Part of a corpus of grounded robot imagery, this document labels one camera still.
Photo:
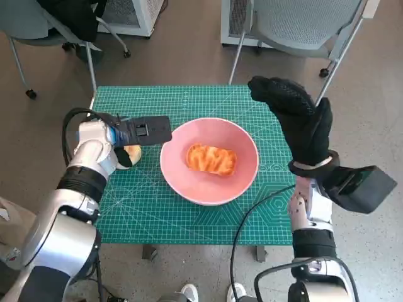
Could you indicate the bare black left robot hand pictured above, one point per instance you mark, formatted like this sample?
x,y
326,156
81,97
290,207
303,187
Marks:
x,y
124,155

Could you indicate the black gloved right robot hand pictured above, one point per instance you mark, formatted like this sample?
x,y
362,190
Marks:
x,y
302,126

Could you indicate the round toy bread bun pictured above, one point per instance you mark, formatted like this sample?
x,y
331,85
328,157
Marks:
x,y
137,154

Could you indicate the pink bowl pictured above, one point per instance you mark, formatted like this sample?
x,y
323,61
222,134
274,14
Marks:
x,y
176,182

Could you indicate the rectangular orange toy bread loaf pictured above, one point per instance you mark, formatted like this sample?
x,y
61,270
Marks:
x,y
211,158

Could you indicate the green cutting mat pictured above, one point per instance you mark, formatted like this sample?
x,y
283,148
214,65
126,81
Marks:
x,y
195,100

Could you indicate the grey mesh office chair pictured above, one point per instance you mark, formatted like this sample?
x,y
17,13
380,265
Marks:
x,y
299,25

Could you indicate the white cabinet with mesh side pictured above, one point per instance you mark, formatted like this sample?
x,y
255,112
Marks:
x,y
236,22
146,19

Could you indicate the black jacket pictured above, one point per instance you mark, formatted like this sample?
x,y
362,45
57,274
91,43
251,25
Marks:
x,y
72,19

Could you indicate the white shoe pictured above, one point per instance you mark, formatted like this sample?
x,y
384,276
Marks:
x,y
189,292
236,292

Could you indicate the grey-green office chair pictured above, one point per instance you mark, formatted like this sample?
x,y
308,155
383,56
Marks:
x,y
28,22

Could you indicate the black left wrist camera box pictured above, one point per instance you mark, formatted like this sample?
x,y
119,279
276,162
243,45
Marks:
x,y
148,129

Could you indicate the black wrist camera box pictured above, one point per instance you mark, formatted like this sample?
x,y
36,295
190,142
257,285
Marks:
x,y
148,129
362,188

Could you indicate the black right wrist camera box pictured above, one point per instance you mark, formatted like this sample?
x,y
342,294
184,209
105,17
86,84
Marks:
x,y
362,188

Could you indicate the grey table leg bracket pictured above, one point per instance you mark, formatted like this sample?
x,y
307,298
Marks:
x,y
149,251
261,253

